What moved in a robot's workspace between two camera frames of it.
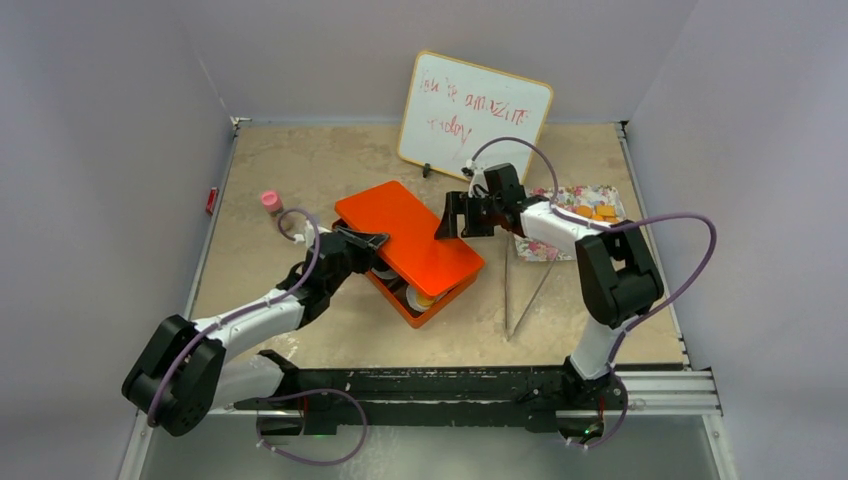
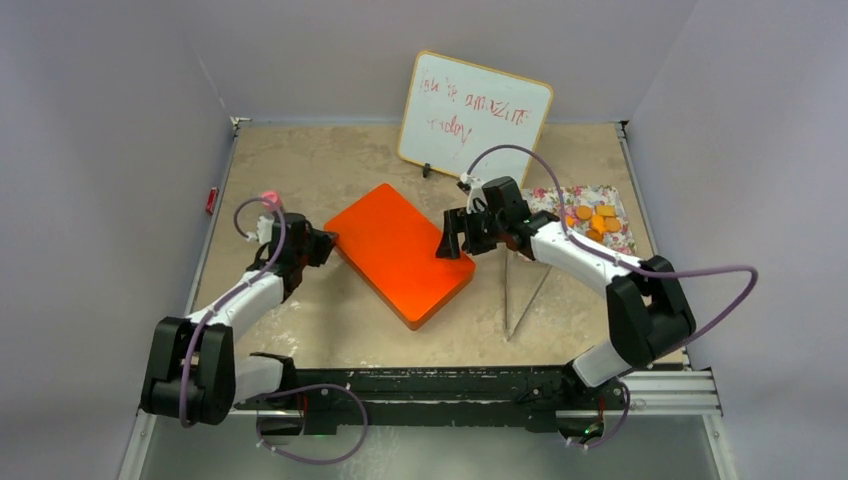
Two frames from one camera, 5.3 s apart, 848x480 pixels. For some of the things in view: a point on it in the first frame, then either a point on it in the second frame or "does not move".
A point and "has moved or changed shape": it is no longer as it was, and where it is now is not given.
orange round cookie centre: (583, 210) does not move
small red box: (211, 200) does not move
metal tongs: (507, 336) does not move
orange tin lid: (434, 264) has moved or changed shape
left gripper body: (358, 259) to (315, 253)
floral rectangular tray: (569, 198) does not move
